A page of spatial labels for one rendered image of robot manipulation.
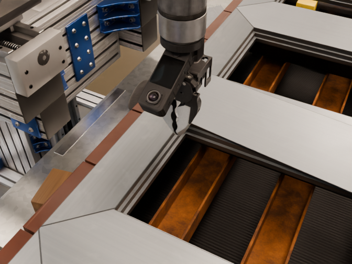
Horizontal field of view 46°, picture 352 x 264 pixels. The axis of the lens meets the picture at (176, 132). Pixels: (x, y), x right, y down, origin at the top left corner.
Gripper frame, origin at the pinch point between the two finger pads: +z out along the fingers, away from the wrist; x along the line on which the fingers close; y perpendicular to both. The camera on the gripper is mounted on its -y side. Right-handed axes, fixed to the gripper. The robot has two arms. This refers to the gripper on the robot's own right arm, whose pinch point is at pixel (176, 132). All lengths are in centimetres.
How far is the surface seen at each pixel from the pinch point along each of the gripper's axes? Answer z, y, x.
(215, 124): 5.3, 10.7, -3.8
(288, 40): 7, 53, -7
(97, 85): 90, 97, 102
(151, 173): 7.3, -5.8, 2.3
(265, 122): 5.3, 16.6, -13.1
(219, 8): 22, 89, 28
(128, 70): 90, 118, 94
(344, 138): 5.3, 19.4, -29.1
